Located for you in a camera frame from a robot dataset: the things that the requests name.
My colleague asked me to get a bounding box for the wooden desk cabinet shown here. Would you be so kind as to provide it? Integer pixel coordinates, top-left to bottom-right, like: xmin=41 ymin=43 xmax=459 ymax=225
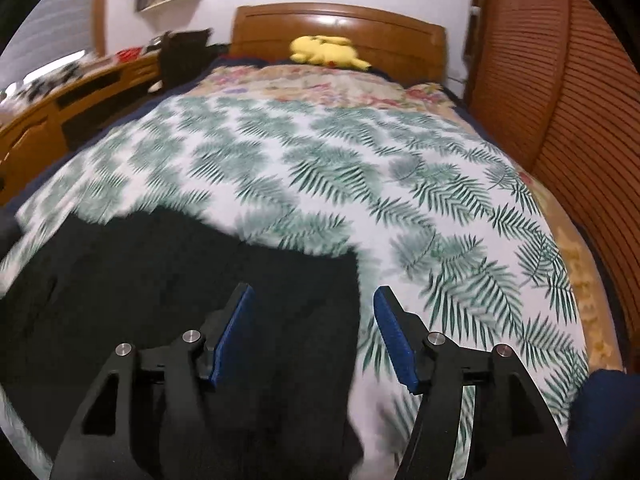
xmin=0 ymin=50 xmax=163 ymax=206

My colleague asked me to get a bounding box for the leaf print blanket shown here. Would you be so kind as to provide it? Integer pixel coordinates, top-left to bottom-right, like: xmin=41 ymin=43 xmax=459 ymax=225
xmin=0 ymin=95 xmax=591 ymax=480

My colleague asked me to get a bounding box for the floral quilt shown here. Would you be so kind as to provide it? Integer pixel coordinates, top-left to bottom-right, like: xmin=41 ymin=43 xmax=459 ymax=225
xmin=192 ymin=62 xmax=623 ymax=376

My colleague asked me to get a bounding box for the wooden headboard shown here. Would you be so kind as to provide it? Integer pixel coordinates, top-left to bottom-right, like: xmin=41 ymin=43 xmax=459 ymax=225
xmin=230 ymin=2 xmax=447 ymax=86

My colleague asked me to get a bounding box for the navy blue folded cloth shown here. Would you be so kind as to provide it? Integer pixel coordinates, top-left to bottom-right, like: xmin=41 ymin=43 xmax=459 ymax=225
xmin=567 ymin=367 xmax=640 ymax=480

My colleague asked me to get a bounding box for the dark brown chair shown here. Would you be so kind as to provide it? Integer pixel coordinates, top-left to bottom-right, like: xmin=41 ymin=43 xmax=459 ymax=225
xmin=160 ymin=29 xmax=211 ymax=91

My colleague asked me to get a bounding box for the wooden louvered wardrobe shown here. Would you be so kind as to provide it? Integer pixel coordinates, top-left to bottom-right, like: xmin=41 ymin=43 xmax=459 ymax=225
xmin=462 ymin=0 xmax=640 ymax=321

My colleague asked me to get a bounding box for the black double-breasted coat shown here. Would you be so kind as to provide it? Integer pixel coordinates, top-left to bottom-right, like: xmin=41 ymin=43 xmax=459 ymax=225
xmin=0 ymin=205 xmax=366 ymax=480

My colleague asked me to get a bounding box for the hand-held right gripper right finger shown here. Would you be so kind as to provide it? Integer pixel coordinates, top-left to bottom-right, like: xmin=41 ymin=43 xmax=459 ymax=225
xmin=372 ymin=285 xmax=568 ymax=480

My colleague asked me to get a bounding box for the grey window blind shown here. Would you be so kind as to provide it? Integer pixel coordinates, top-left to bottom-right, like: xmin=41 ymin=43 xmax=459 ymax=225
xmin=0 ymin=0 xmax=101 ymax=96

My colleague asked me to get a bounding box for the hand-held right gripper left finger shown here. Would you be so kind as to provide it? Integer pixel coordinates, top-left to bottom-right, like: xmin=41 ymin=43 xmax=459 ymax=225
xmin=50 ymin=282 xmax=256 ymax=480

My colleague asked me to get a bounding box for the yellow plush toy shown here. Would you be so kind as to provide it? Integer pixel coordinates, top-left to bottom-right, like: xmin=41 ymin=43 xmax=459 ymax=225
xmin=290 ymin=35 xmax=372 ymax=72

